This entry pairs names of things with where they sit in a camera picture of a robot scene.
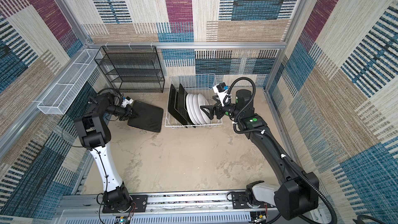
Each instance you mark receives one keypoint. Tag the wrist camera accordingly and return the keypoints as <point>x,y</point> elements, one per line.
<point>223,95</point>
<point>127,101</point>

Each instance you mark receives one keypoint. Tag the white wire dish rack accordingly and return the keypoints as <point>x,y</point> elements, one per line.
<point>194,84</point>

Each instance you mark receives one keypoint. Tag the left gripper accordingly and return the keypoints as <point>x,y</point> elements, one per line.
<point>128,113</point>

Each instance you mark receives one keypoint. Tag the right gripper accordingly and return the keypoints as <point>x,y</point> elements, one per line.
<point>211,109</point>

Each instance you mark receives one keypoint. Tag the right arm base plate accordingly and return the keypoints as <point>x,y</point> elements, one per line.
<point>242,200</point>

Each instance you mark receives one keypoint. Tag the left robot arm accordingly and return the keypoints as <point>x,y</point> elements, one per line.
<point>95,136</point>

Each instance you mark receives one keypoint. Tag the white mesh wall basket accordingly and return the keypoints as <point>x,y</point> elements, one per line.
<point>60,97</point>

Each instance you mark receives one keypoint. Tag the floral square plate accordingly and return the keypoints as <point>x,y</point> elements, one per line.
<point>173,105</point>

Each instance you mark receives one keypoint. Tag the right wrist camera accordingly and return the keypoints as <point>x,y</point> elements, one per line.
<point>223,95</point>

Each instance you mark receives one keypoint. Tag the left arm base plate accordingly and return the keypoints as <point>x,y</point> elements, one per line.
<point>138,205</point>

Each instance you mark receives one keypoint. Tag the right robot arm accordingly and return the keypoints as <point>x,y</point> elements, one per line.
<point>298,191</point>

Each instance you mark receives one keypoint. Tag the aluminium mounting rail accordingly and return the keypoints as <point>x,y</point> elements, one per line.
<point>189,207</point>

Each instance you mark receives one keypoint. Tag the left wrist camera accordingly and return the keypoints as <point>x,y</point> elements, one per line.
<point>127,101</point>

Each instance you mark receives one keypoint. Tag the black mesh shelf rack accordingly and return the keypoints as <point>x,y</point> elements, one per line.
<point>131,68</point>

